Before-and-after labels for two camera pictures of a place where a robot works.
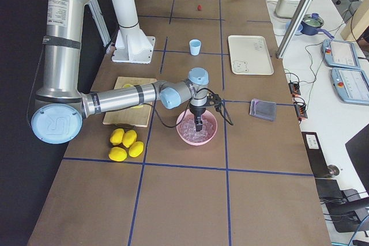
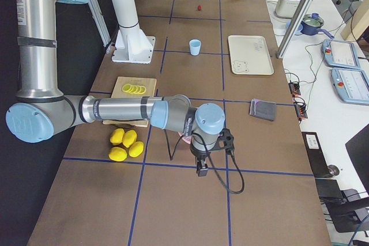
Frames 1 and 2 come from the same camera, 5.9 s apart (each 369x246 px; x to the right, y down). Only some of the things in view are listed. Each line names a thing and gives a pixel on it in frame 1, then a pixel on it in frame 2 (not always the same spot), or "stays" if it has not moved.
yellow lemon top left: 117,136 stays
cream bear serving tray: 249,55 stays
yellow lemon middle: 136,148 stays
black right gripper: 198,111 to 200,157
